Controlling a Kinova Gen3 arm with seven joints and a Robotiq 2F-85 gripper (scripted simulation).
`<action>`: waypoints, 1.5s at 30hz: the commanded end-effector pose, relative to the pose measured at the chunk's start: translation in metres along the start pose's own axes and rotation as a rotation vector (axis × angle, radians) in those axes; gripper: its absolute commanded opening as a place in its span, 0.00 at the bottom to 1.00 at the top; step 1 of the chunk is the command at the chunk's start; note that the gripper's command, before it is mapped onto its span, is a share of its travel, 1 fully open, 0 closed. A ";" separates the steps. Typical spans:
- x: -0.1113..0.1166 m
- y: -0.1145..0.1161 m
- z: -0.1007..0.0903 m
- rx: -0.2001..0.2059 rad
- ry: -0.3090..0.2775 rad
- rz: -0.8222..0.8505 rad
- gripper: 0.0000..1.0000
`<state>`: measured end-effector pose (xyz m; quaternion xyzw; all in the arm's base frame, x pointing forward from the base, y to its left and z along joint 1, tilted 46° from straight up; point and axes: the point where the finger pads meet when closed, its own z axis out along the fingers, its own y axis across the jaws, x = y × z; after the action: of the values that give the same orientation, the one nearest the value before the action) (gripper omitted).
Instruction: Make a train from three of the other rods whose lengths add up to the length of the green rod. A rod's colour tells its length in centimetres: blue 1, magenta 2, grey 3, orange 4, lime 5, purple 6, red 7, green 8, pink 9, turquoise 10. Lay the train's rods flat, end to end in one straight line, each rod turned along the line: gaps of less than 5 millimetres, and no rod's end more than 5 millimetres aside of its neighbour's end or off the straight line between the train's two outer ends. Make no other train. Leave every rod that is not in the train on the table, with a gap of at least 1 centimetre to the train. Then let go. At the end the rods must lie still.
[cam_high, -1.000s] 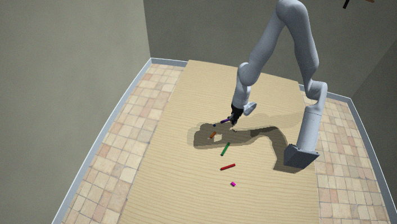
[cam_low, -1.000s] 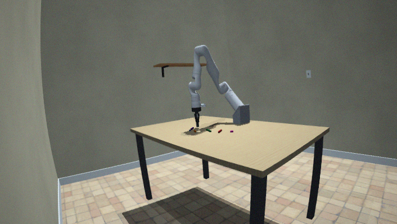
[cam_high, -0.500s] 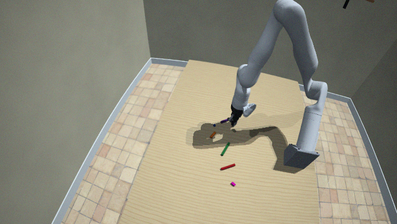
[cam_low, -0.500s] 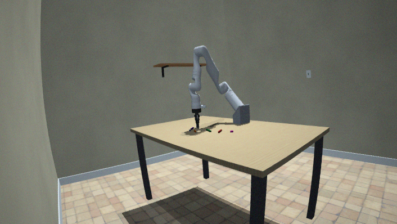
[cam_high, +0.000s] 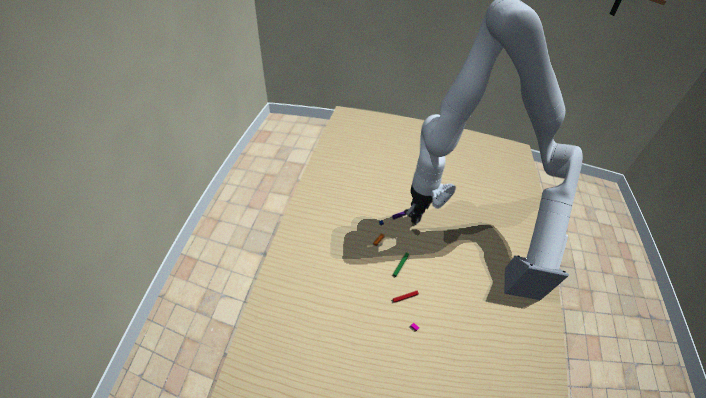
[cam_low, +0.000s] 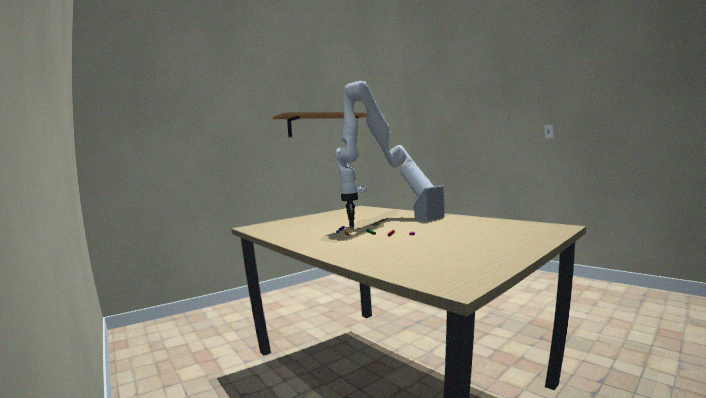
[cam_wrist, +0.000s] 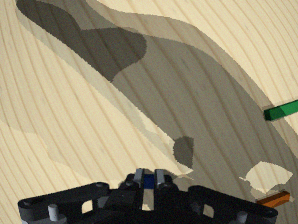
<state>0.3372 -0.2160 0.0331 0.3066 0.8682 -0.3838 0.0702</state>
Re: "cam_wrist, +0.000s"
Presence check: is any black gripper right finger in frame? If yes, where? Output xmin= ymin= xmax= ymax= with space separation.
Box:
xmin=154 ymin=169 xmax=278 ymax=224

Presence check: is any green rod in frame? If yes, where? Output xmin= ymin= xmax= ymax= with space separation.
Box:
xmin=264 ymin=100 xmax=298 ymax=121

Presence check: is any orange rod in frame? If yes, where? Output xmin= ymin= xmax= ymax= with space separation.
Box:
xmin=257 ymin=191 xmax=290 ymax=208

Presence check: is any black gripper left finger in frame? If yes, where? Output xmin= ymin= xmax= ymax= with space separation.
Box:
xmin=17 ymin=168 xmax=144 ymax=224

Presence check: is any small dark blue block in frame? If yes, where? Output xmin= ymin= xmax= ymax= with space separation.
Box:
xmin=144 ymin=174 xmax=154 ymax=189

